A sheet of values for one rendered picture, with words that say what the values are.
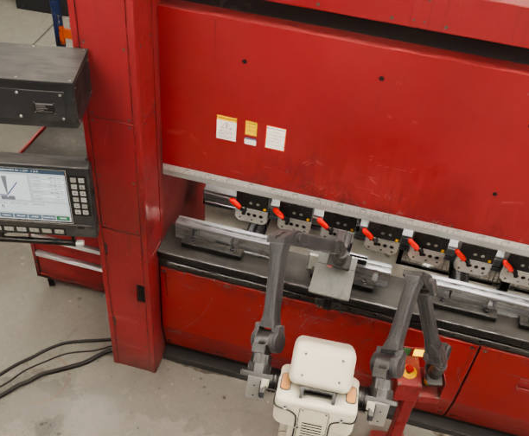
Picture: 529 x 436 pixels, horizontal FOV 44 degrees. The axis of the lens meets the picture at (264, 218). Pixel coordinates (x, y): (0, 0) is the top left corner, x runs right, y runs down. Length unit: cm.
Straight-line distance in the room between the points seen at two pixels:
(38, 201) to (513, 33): 182
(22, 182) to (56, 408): 151
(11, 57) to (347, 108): 123
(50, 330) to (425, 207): 232
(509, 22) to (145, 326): 224
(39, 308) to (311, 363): 234
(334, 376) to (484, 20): 127
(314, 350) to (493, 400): 150
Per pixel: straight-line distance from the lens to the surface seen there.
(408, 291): 249
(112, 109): 265
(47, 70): 244
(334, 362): 222
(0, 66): 249
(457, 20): 237
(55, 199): 266
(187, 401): 371
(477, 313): 315
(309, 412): 229
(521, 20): 237
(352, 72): 250
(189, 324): 354
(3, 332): 414
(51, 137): 380
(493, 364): 331
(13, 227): 282
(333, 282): 295
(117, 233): 307
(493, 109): 254
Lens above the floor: 313
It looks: 42 degrees down
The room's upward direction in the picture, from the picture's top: 6 degrees clockwise
